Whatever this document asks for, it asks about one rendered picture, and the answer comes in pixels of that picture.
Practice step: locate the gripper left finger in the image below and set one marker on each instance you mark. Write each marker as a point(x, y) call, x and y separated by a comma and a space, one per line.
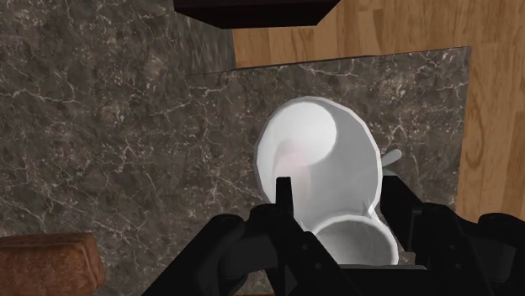
point(262, 250)

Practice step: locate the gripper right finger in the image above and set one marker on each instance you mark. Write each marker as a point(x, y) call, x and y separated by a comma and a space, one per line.
point(443, 246)

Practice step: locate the white cup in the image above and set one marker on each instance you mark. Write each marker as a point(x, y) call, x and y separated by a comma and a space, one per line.
point(332, 172)

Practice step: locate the brown bread loaf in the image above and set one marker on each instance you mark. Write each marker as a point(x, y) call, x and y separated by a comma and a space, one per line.
point(45, 266)

